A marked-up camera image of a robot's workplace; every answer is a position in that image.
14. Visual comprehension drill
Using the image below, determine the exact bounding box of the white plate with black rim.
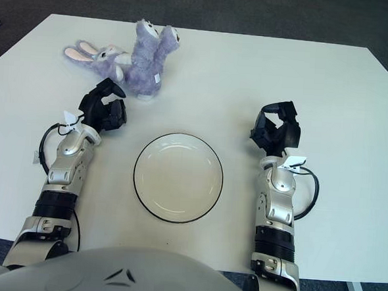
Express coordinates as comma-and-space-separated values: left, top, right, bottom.
130, 130, 228, 226

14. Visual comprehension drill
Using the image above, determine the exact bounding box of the black left elbow cable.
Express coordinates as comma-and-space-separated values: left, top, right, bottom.
68, 207, 84, 253

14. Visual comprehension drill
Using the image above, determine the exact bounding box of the purple plush bunny doll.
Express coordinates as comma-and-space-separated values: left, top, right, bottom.
60, 14, 183, 104

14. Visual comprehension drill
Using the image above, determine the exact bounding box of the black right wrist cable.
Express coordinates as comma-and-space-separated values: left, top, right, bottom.
293, 167, 321, 223

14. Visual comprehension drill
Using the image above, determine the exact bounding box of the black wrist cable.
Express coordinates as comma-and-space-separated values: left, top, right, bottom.
36, 121, 68, 175
293, 167, 321, 223

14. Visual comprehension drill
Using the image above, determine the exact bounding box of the grey robot torso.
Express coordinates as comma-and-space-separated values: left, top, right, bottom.
0, 238, 267, 291

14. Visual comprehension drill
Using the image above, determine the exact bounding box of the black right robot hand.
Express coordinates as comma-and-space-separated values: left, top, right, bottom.
248, 97, 304, 159

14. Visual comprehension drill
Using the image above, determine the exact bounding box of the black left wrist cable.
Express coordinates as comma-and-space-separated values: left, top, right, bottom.
36, 121, 68, 175

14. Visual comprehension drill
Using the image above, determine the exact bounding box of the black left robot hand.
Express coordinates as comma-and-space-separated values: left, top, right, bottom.
76, 75, 130, 136

